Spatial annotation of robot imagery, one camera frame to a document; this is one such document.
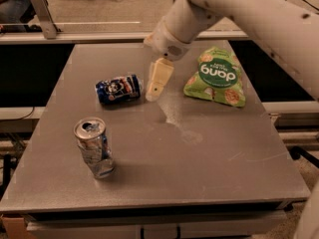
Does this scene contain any cardboard box corner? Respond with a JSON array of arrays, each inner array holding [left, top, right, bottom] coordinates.
[[1, 216, 37, 239]]

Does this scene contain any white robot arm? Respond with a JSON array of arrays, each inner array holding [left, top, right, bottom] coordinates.
[[145, 0, 319, 101]]

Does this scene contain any blue pepsi can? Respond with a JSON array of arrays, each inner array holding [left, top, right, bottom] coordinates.
[[95, 75, 142, 105]]

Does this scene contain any left metal bracket post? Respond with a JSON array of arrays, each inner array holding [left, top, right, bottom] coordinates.
[[30, 0, 58, 39]]

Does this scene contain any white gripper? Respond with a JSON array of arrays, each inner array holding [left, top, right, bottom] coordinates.
[[144, 17, 189, 102]]

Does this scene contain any green dang snack bag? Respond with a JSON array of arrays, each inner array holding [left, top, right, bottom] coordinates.
[[183, 47, 246, 108]]

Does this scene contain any metal rail beam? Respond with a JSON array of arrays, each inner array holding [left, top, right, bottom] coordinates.
[[0, 31, 249, 45]]

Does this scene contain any seated person in jeans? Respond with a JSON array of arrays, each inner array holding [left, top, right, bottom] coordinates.
[[0, 0, 31, 33]]

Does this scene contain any crushed silver soda can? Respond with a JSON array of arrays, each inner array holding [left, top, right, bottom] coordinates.
[[74, 117, 116, 179]]

